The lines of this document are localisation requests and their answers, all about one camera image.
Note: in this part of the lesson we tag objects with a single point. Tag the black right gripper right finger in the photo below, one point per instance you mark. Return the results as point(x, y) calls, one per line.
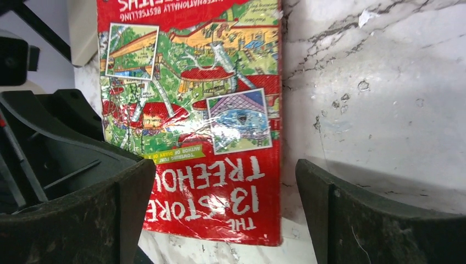
point(349, 224)

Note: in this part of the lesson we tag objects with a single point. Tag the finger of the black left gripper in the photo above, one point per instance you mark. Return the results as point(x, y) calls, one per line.
point(52, 145)

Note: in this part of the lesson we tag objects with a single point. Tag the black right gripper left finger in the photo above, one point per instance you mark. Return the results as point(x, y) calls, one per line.
point(101, 223)

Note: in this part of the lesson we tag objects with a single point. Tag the red spine book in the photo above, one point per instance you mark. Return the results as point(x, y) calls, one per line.
point(195, 87)

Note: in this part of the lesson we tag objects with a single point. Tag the beige black three-tier shelf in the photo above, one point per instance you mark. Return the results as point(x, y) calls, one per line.
point(70, 27)

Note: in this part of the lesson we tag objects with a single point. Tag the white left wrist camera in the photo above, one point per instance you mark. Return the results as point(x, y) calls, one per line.
point(17, 59)

